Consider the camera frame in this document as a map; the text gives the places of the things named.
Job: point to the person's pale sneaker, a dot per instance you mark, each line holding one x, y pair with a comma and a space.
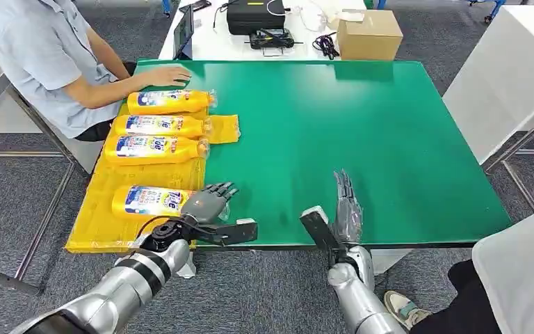
405, 309

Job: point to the white desk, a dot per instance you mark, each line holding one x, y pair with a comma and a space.
221, 44

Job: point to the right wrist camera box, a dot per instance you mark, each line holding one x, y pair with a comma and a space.
320, 233

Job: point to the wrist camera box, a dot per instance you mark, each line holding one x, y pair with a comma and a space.
320, 233
235, 233

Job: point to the brown cardboard box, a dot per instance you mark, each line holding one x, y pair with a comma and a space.
370, 39

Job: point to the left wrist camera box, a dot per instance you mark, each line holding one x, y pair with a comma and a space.
235, 233

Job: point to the black carrying case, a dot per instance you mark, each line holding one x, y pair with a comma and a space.
255, 16

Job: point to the black handheld controller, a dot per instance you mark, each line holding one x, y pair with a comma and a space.
271, 39

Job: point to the yellow plastic sheet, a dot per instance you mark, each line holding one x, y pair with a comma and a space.
92, 230

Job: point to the grey metal frame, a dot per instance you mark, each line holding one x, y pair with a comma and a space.
46, 221

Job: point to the white table leg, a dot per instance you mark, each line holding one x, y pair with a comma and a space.
389, 260
186, 272

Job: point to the white side table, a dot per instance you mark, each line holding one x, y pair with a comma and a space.
506, 83

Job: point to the clear plastic bag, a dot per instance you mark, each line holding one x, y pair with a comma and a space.
313, 17

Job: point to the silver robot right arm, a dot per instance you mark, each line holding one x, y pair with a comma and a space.
363, 304

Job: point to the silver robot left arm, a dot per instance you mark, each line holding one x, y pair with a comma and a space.
119, 290

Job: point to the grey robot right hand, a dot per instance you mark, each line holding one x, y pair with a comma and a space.
347, 216

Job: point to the standing person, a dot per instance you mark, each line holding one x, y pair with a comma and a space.
520, 276

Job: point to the orange drink bottle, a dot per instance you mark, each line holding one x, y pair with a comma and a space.
170, 102
156, 150
152, 203
156, 125

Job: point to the green table mat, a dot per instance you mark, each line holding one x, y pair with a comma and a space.
340, 138

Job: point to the blue chair base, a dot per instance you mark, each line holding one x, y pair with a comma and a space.
495, 10

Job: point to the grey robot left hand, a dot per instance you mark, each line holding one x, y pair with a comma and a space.
205, 205

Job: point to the seated person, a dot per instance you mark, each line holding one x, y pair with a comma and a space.
41, 50

